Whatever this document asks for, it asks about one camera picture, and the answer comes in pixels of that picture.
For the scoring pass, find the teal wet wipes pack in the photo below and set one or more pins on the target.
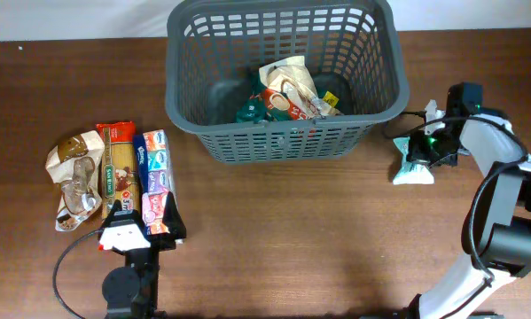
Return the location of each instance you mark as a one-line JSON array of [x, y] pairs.
[[409, 172]]

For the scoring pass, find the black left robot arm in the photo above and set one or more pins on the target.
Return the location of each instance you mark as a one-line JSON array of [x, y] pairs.
[[131, 291]]

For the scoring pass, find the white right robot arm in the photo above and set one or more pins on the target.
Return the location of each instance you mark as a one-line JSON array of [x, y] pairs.
[[496, 236]]

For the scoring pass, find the orange spaghetti packet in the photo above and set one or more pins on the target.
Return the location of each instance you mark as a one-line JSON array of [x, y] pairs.
[[119, 177]]

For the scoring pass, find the beige snack bag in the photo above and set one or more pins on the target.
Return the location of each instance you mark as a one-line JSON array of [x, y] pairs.
[[293, 67]]

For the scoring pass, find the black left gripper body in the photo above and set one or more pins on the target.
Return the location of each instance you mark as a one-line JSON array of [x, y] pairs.
[[161, 241]]

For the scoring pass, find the brown white cookie bag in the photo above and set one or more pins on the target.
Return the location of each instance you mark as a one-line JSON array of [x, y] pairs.
[[73, 164]]

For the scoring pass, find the Kleenex tissue multipack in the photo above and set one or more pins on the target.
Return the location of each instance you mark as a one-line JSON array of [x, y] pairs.
[[155, 173]]

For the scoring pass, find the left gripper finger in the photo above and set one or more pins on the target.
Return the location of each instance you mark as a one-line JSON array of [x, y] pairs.
[[116, 209], [172, 219]]

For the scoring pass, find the green Nescafe coffee bag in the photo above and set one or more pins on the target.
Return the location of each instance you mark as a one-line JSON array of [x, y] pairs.
[[265, 108]]

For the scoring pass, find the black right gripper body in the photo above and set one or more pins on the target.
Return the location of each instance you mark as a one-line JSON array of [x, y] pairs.
[[433, 148]]

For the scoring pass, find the grey plastic basket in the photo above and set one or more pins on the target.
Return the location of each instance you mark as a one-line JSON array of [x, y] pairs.
[[215, 49]]

